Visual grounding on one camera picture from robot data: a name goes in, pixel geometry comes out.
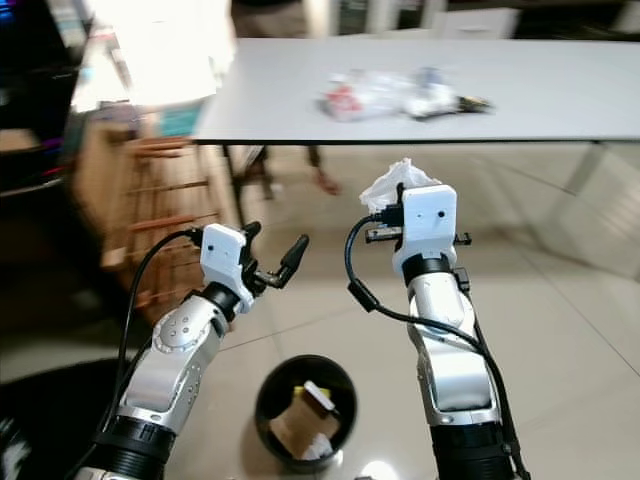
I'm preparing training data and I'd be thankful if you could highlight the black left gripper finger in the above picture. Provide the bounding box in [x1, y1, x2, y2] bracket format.
[267, 232, 312, 292]

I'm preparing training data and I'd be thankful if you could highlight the white tissue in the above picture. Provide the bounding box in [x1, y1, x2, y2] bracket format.
[359, 157, 442, 214]

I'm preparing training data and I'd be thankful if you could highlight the black round rubbish bin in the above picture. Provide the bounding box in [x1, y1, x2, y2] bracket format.
[253, 353, 359, 474]

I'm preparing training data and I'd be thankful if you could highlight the wooden slatted rack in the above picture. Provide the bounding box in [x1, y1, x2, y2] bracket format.
[99, 134, 237, 322]

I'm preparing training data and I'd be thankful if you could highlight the crumpled white plastic wrapper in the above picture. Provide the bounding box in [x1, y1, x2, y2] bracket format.
[404, 64, 462, 120]

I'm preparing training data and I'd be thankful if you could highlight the clear plastic bag red print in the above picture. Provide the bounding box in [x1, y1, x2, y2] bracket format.
[319, 67, 422, 124]

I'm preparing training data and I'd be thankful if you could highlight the black flat wrapper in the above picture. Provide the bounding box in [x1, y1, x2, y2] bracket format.
[424, 91, 497, 120]

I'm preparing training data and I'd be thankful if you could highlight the small white-topped carton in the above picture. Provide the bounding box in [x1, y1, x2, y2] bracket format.
[299, 381, 334, 412]

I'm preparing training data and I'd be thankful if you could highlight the brown cardboard piece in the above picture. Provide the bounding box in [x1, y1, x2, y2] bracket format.
[267, 384, 337, 452]

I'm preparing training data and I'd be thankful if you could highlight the teal floor mat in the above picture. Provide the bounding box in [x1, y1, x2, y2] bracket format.
[154, 99, 207, 142]

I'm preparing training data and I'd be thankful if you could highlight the tall brown cardboard box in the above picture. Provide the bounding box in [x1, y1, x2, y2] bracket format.
[74, 119, 142, 227]

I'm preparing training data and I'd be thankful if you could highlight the small white paper scrap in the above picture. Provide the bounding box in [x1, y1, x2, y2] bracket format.
[304, 434, 334, 462]

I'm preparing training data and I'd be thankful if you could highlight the grey table with black legs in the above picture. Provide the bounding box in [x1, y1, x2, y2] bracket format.
[191, 39, 640, 197]

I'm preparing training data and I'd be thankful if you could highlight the white cabinet row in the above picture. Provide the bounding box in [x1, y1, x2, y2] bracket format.
[308, 0, 640, 42]

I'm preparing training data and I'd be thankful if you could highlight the barefoot person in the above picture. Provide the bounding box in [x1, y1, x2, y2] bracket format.
[231, 0, 347, 197]

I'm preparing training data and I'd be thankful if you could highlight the flat brown cardboard sheet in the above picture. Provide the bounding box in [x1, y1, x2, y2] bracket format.
[0, 127, 42, 154]

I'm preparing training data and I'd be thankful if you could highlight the black cabinet with lit computer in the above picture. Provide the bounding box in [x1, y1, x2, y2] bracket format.
[0, 0, 122, 332]

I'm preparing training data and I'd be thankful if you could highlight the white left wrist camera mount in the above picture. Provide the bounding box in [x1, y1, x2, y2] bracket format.
[199, 221, 252, 314]

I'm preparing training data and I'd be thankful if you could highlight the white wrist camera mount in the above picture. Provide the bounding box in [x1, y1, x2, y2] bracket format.
[394, 182, 460, 264]
[199, 221, 252, 314]

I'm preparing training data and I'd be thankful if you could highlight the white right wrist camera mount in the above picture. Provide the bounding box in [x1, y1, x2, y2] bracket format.
[394, 182, 460, 264]

